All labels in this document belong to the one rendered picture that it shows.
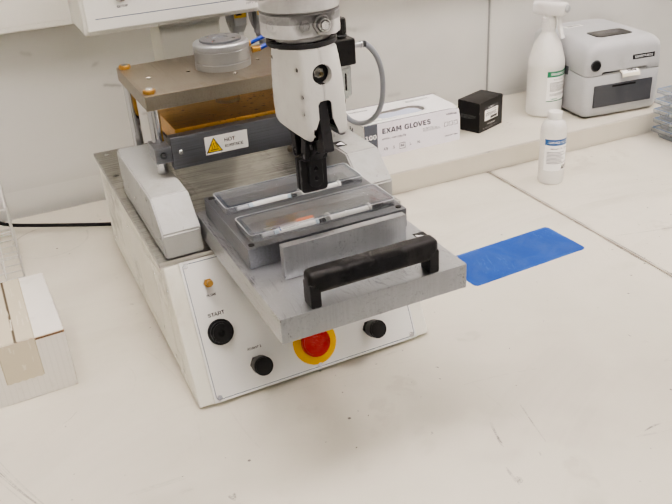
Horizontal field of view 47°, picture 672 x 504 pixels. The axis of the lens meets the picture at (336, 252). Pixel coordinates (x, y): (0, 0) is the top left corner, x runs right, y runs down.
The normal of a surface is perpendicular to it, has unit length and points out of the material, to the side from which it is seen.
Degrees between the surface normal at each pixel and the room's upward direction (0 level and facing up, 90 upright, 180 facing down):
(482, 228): 0
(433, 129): 90
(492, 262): 0
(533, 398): 0
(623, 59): 87
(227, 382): 65
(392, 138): 90
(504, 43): 90
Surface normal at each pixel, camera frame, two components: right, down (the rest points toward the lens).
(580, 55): -0.95, 0.14
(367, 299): 0.43, 0.40
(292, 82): -0.84, 0.29
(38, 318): -0.09, -0.88
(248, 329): 0.37, -0.01
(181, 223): 0.23, -0.40
